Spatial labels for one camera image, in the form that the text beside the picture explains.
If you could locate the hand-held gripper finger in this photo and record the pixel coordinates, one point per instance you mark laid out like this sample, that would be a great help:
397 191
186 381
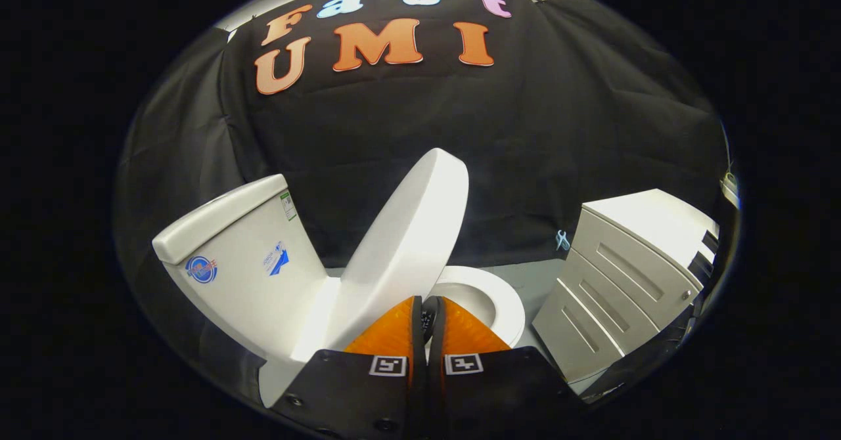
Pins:
420 341
433 348

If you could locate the black lid pull tab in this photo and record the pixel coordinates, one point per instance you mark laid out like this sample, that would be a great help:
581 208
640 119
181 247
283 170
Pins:
428 318

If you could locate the white toilet lid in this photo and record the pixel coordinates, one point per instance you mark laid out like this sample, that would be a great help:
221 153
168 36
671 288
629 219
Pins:
407 230

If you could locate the white toilet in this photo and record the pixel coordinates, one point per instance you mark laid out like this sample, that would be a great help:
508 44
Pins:
243 263

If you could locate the light blue clip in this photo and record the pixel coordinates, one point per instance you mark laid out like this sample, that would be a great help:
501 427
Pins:
562 241

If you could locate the white drawer cabinet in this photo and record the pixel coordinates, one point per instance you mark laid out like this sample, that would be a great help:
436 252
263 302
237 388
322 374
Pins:
624 276

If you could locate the black backdrop cloth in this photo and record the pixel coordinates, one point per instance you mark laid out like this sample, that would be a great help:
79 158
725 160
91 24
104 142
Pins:
525 131

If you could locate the black bracket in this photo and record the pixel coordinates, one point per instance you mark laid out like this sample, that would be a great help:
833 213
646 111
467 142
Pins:
711 242
702 269

